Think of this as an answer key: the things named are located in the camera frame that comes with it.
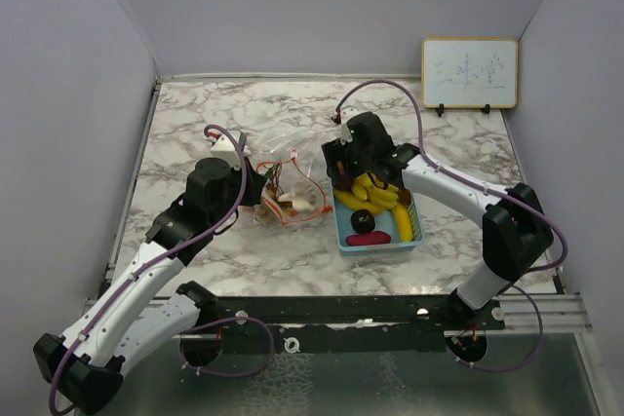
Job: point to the light blue plastic basket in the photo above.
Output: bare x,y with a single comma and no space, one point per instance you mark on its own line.
384,222

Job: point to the yellow banana bunch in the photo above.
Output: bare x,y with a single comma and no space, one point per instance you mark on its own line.
363,194

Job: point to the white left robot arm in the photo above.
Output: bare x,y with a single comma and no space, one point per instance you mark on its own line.
87,364

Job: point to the magenta sweet potato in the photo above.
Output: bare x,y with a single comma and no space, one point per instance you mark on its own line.
372,238

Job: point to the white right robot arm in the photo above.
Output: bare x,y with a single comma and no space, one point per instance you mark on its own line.
515,232

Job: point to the red apple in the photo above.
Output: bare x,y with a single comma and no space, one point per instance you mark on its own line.
343,182

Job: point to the clear zip top bag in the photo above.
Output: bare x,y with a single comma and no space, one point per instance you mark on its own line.
301,154

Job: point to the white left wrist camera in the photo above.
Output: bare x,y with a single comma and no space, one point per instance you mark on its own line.
223,147

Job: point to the single yellow banana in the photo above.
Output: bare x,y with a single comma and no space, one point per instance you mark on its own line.
402,219

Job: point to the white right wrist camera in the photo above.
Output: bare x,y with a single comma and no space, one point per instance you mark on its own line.
344,115

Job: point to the brown longan bunch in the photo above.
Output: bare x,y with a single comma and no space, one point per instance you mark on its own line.
271,212

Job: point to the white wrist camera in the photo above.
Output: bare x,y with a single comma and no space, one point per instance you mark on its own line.
344,115
223,147

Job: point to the dark purple mangosteen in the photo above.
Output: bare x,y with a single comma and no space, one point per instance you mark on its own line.
362,221

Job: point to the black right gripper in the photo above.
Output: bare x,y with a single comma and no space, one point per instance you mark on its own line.
334,152

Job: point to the small framed whiteboard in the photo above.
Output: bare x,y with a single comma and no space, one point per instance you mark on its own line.
469,73

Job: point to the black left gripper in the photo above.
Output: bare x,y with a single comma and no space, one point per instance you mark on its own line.
254,182

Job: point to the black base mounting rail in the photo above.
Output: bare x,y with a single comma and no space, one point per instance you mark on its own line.
333,324

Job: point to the white mushroom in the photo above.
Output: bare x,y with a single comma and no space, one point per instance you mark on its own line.
302,197

